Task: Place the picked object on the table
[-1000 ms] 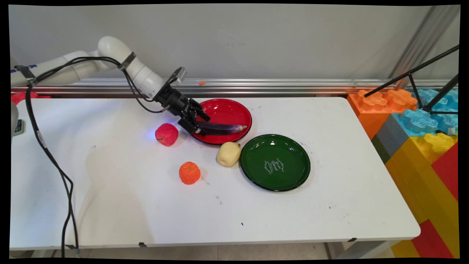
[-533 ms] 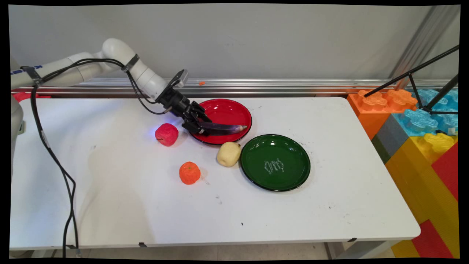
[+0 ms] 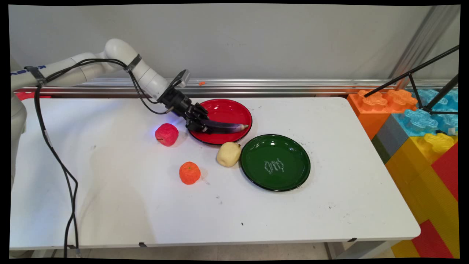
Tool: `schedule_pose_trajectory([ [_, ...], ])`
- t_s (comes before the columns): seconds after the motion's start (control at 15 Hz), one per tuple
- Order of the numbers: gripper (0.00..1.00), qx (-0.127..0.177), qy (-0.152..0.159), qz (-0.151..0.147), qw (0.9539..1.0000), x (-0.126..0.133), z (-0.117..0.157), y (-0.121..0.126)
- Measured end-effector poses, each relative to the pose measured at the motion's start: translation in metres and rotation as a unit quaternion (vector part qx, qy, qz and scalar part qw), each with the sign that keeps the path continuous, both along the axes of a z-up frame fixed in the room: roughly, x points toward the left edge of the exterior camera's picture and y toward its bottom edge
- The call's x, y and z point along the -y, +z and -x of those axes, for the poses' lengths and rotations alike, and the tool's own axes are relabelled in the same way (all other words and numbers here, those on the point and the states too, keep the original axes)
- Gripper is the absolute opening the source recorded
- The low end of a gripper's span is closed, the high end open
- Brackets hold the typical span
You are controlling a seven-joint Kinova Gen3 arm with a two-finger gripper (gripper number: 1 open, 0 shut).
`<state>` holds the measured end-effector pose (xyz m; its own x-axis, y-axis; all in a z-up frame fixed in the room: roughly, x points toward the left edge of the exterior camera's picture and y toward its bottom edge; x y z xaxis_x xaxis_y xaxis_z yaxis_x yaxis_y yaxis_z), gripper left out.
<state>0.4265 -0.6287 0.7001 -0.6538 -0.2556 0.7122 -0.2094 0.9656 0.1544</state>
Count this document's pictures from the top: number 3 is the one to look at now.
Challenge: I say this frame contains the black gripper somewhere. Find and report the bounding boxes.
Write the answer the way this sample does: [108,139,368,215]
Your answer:
[157,87,213,134]

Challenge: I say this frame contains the purple toy eggplant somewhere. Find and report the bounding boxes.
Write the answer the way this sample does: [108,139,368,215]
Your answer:
[204,120,249,135]

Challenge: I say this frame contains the red plate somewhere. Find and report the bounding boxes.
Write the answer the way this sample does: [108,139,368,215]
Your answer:
[187,98,253,145]

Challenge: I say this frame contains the red toy apple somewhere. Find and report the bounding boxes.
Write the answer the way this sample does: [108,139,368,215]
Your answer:
[155,123,179,147]

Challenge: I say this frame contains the pale yellow toy pear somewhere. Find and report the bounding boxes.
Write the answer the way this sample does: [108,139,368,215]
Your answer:
[217,142,242,168]

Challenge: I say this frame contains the orange toy tangerine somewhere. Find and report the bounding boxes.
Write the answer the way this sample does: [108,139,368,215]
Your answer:
[179,161,202,185]

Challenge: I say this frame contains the green plate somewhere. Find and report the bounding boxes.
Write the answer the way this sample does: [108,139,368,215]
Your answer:
[240,134,311,192]

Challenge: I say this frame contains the orange toy block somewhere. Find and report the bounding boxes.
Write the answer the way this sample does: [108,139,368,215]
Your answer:
[347,89,418,140]

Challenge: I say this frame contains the red cloth object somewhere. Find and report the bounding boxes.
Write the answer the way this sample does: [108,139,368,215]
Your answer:
[15,92,52,102]

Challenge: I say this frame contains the grey toy block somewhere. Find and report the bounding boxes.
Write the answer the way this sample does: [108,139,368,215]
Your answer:
[371,114,411,164]

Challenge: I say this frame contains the grey table leg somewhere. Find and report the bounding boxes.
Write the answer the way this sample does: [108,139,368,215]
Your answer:
[324,240,400,259]

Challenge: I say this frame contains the blue toy block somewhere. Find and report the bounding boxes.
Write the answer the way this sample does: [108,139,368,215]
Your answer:
[392,89,459,137]

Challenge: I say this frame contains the black tripod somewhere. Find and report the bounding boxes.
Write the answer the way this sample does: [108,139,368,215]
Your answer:
[364,45,459,116]

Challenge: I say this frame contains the yellow toy block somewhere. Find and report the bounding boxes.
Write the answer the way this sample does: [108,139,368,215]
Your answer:
[385,133,459,259]

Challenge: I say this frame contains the large red toy block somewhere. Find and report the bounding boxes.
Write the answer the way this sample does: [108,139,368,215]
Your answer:
[431,143,459,202]

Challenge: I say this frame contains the small red toy block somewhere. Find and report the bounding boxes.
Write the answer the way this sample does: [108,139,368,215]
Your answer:
[411,219,455,259]

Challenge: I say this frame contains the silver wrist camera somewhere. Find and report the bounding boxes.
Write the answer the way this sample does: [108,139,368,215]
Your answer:
[171,69,191,89]

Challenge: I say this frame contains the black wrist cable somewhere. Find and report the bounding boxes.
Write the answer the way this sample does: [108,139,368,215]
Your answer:
[24,58,173,115]

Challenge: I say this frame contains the aluminium rail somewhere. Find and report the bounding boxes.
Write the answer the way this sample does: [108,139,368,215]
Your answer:
[15,77,458,98]

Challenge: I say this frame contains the black hanging cable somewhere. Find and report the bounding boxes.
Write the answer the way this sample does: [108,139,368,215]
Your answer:
[34,85,80,255]
[63,172,75,258]

